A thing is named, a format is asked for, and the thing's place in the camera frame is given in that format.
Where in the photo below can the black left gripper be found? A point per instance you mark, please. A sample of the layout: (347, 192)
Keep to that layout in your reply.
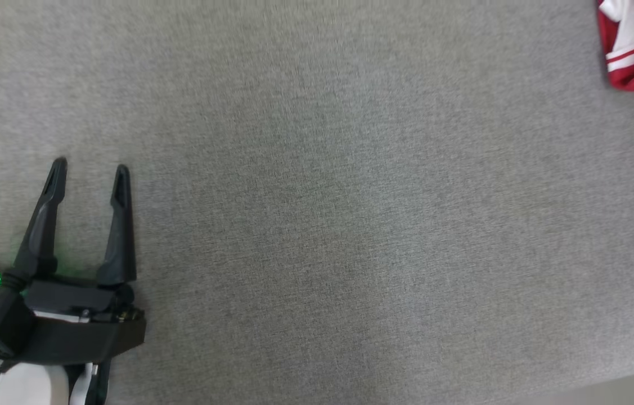
(80, 337)

